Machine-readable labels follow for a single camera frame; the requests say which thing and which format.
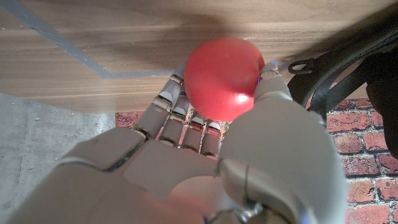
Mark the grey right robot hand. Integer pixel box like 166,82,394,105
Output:
6,60,349,224

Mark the red ball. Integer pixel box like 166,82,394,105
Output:
183,37,266,122

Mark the black backpack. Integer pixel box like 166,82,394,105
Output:
287,18,398,159

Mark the red brick printed backdrop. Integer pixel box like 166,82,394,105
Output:
114,98,398,224

